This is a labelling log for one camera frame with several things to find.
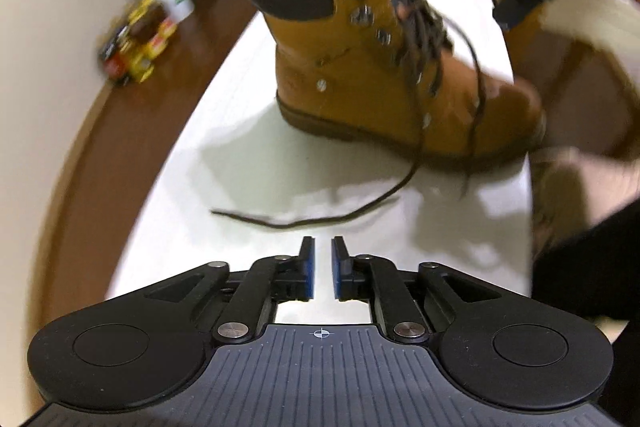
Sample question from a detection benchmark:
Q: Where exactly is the person's dark clothing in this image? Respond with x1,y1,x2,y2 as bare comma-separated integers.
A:
530,197,640,427

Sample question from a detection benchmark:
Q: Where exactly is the brown leather boot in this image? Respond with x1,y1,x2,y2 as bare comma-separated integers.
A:
241,0,548,172

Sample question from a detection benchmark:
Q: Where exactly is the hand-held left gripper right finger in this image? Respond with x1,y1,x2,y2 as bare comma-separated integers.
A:
330,234,506,344

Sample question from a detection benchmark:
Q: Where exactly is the row of dark glass bottles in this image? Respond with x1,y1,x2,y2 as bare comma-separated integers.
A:
97,0,179,88

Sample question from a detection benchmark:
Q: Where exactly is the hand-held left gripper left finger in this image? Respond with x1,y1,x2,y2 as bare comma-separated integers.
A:
144,234,317,344

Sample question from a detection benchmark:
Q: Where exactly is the dark brown shoelace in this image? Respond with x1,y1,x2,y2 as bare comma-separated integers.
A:
210,0,493,231

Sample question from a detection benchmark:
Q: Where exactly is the beige quilted chair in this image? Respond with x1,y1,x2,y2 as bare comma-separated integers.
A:
530,147,640,258

